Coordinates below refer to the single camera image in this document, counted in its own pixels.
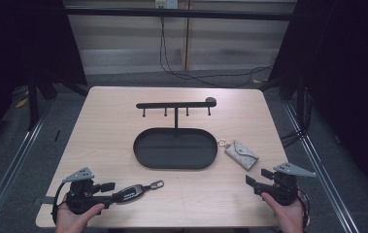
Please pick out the person's right hand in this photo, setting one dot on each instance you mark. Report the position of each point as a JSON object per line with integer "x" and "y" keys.
{"x": 290, "y": 218}

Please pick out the black key stand with tray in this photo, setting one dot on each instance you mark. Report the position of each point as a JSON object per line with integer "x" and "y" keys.
{"x": 175, "y": 149}

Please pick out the dark curtain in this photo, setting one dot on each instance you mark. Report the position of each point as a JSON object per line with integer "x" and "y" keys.
{"x": 343, "y": 81}
{"x": 16, "y": 48}

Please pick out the metal floor rail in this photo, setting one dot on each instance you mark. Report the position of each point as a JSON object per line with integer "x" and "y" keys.
{"x": 324, "y": 168}
{"x": 13, "y": 165}

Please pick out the grey key pouch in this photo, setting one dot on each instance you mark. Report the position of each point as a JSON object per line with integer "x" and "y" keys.
{"x": 241, "y": 154}

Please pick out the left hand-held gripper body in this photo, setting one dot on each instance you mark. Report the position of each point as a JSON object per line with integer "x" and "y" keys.
{"x": 81, "y": 197}

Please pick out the yellow tape piece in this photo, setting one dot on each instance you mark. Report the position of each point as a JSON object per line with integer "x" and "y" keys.
{"x": 256, "y": 81}
{"x": 22, "y": 102}

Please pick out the black car key fob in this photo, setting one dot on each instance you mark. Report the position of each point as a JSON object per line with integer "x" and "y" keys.
{"x": 129, "y": 193}

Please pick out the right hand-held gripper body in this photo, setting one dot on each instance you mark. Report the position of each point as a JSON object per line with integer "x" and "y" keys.
{"x": 283, "y": 191}

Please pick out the black horizontal frame bar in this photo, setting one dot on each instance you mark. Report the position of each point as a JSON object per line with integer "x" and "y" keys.
{"x": 178, "y": 14}

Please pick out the white wall socket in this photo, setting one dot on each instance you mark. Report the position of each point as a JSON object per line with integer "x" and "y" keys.
{"x": 166, "y": 4}

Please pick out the person's left hand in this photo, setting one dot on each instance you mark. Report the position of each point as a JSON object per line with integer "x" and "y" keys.
{"x": 70, "y": 223}

